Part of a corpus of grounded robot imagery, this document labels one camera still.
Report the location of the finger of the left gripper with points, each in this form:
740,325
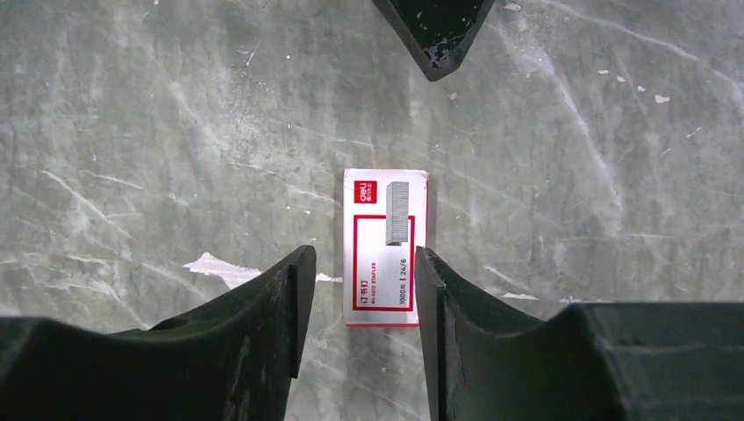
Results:
437,33

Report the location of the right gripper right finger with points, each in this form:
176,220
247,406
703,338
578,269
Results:
486,360

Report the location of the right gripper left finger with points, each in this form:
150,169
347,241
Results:
233,358

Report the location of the red white staple box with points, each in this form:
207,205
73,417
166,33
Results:
384,223

